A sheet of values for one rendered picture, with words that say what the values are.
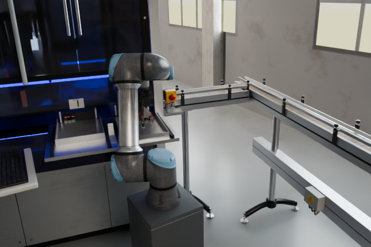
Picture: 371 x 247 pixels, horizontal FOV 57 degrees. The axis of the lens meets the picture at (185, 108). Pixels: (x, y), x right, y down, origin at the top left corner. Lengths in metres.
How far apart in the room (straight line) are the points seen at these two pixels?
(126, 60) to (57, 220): 1.41
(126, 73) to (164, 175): 0.44
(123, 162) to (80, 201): 1.07
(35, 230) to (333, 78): 3.08
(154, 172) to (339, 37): 2.82
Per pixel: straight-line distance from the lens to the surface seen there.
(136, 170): 1.41
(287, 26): 4.27
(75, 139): 1.96
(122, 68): 1.42
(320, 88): 4.04
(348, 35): 3.77
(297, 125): 2.15
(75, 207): 2.47
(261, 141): 2.67
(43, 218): 2.51
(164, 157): 1.40
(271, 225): 2.73
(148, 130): 2.00
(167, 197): 1.46
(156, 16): 2.12
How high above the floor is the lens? 1.66
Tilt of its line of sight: 19 degrees down
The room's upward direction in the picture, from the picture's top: 2 degrees counter-clockwise
